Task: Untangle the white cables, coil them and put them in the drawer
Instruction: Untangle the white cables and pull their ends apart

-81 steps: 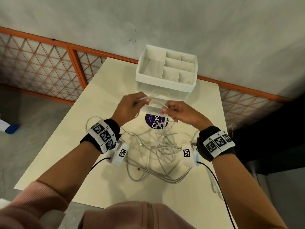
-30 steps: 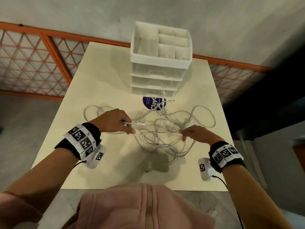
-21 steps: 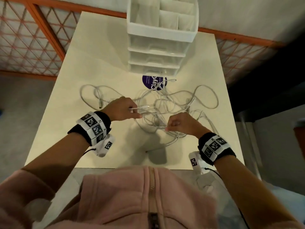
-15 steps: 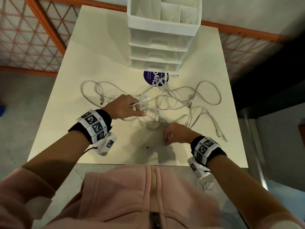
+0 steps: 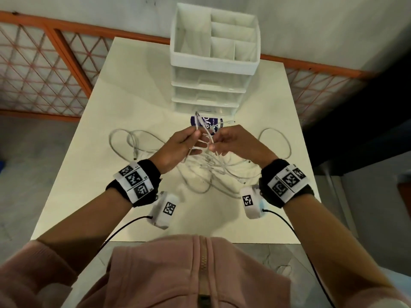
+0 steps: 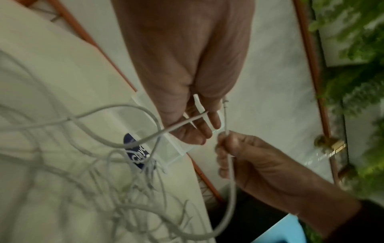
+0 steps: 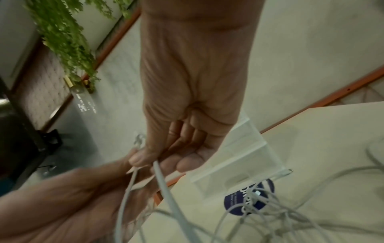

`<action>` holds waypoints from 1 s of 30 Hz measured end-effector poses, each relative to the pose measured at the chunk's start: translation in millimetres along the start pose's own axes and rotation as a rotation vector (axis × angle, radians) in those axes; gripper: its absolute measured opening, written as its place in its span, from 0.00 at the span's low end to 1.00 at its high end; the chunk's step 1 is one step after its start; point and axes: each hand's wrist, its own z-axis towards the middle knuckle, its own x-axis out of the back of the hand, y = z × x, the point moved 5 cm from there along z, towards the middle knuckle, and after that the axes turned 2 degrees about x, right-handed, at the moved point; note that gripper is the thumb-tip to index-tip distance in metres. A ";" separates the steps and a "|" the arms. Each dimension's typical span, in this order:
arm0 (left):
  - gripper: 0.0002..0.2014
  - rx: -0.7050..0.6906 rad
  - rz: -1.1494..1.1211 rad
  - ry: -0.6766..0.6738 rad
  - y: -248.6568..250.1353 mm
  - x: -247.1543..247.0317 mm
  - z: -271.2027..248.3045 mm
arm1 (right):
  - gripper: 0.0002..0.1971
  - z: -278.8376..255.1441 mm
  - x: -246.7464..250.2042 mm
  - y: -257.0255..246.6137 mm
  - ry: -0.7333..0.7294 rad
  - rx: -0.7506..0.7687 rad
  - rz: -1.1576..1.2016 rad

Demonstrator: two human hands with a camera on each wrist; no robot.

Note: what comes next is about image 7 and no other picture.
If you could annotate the person's right hand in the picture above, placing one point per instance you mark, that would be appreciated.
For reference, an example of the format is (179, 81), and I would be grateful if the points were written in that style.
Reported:
(195, 71)

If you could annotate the white table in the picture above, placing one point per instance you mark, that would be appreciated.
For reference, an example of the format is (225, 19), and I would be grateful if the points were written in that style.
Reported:
(330, 142)

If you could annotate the green hanging plant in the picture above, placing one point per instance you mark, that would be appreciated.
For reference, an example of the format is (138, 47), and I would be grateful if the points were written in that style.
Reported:
(60, 35)

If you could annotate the person's left hand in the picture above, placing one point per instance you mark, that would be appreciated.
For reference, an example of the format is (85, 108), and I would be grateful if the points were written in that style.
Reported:
(66, 204)

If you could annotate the clear glass plant tube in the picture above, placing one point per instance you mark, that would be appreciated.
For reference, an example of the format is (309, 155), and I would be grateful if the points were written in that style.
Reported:
(79, 95)

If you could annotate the white drawer organizer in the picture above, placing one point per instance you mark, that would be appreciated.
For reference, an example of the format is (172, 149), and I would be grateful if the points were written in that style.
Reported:
(240, 161)

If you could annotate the black metal frame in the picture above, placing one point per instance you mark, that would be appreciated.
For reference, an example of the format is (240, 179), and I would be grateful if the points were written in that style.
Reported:
(18, 142)

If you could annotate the purple round sticker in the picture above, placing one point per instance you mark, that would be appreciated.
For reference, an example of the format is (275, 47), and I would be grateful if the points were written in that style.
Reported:
(234, 201)

